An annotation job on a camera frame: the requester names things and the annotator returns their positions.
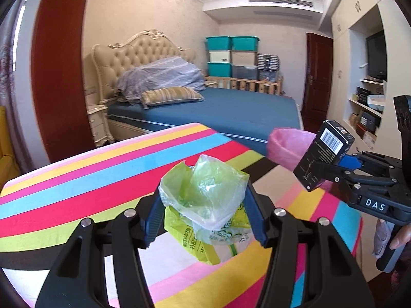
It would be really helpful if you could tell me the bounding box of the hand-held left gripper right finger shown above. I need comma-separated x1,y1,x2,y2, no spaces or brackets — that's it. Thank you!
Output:
243,183,375,308

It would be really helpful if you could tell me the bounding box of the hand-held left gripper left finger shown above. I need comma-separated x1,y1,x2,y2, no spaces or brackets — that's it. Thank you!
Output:
35,196,164,308

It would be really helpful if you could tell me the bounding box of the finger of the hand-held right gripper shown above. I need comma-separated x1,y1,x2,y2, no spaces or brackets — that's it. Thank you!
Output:
312,161,397,196
340,150,402,176

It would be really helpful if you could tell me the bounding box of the black cardboard box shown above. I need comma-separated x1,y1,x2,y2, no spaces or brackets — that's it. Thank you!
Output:
293,120,355,191

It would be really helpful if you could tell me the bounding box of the green printed plastic bag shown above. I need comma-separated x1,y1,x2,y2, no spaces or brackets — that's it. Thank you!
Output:
159,155,254,266

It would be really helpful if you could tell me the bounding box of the bin with pink liner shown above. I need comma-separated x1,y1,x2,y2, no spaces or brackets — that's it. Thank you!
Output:
266,128,338,194

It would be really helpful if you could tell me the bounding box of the person's right hand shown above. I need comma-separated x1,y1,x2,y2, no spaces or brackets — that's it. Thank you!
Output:
389,222,411,251

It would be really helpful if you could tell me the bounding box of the large black carton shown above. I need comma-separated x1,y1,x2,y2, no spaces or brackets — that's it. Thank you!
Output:
358,109,382,132

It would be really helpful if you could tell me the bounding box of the white flat box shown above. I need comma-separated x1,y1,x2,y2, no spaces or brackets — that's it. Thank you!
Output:
366,94,386,110

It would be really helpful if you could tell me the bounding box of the small black carton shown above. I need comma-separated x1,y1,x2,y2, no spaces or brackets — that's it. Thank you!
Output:
356,86,370,105

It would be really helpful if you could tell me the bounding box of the colourful striped tablecloth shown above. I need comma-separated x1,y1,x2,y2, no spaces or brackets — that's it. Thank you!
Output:
0,122,363,308

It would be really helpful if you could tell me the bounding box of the dark brown door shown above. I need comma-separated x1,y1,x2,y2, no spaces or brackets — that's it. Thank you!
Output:
302,33,334,124

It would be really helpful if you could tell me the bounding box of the bed with blue mattress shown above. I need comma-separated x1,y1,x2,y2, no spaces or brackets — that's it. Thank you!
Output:
106,88,304,150

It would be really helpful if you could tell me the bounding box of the cream nightstand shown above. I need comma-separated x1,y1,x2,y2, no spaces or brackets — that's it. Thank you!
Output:
87,104,115,148

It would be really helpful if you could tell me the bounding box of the black television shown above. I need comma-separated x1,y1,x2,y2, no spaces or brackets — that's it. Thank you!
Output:
366,30,387,81

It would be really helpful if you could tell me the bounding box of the black-white checkered bag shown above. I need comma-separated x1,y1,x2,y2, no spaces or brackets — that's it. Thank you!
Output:
257,53,280,81

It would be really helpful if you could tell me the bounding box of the striped pillow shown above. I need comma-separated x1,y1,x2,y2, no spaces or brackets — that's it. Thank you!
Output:
140,86,204,109

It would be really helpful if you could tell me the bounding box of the grey clear storage box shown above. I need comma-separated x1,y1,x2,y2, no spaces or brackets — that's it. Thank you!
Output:
231,65,259,80

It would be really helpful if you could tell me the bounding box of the blue-grey folded duvet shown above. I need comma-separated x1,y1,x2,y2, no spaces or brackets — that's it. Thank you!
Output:
116,56,206,104

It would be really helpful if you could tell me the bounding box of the beige storage box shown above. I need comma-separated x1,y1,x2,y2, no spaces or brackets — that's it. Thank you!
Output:
231,51,258,66

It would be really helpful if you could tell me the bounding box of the teal storage box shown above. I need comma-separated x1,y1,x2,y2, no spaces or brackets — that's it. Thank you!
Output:
205,36,232,51
207,62,232,78
231,36,260,52

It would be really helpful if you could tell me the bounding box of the yellow leather armchair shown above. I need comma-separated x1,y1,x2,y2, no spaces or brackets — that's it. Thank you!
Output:
0,106,20,183

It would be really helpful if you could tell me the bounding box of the white storage box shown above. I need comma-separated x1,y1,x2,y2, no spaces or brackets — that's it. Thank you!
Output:
208,50,232,63

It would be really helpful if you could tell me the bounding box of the beige tufted headboard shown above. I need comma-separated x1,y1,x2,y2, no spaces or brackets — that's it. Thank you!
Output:
91,30,197,103

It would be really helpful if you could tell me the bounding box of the ceiling air vent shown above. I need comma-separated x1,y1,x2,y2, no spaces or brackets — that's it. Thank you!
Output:
249,0,313,7

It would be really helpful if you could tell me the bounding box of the red-brown wooden panel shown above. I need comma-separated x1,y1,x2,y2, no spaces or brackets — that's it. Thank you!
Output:
30,0,94,164

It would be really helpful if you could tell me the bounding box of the lace curtain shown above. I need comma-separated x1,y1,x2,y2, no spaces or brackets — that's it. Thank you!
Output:
0,3,34,170

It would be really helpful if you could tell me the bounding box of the white wall cabinet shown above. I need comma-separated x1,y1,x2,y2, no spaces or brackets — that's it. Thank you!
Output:
328,0,411,167

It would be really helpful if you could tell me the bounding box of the wooden crib rail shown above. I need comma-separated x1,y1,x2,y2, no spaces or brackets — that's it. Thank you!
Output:
204,75,283,95

